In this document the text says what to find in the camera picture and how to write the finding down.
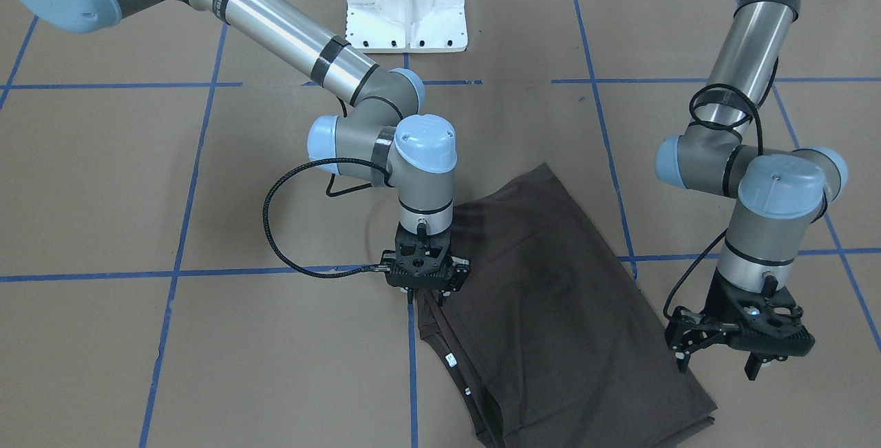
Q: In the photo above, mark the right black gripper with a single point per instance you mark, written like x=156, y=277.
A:
x=462, y=271

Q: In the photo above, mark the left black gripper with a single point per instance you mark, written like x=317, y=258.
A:
x=718, y=299

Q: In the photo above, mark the dark brown t-shirt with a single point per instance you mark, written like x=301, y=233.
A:
x=550, y=343

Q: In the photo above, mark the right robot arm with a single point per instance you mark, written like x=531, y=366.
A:
x=386, y=139

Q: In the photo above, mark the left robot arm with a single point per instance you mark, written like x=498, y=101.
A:
x=778, y=194

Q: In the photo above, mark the blue tape line crosswise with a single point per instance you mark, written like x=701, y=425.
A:
x=148, y=274

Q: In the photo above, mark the blue tape line lengthwise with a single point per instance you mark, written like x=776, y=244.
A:
x=180, y=250

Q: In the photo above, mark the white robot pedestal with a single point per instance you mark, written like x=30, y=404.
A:
x=412, y=26

